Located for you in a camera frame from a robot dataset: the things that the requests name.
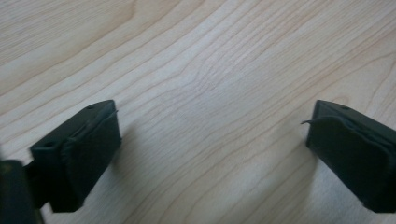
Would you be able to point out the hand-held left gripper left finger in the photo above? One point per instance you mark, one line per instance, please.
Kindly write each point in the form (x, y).
(77, 155)

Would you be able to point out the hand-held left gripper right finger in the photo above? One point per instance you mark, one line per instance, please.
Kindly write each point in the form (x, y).
(351, 152)

